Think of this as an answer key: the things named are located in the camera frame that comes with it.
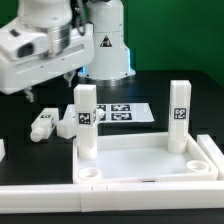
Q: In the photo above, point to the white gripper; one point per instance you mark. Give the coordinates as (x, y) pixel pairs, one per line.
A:
(68, 50)

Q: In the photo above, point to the white desk top tray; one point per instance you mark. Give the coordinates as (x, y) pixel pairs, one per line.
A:
(143, 158)

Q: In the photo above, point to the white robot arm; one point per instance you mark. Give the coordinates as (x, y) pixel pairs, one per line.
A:
(111, 62)

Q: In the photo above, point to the white marker paper sheet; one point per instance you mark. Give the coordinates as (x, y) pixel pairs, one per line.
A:
(119, 112)

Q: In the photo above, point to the white block left edge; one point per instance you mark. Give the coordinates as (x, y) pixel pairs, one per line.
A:
(2, 149)

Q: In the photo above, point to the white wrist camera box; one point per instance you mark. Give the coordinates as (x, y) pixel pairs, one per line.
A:
(18, 41)

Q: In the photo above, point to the white front guide rail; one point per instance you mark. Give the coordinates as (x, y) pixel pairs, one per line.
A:
(111, 197)

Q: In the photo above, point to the white guide rail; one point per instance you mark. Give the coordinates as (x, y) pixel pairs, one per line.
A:
(213, 152)
(111, 197)

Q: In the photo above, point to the white right guide rail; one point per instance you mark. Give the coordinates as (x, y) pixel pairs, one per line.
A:
(213, 152)

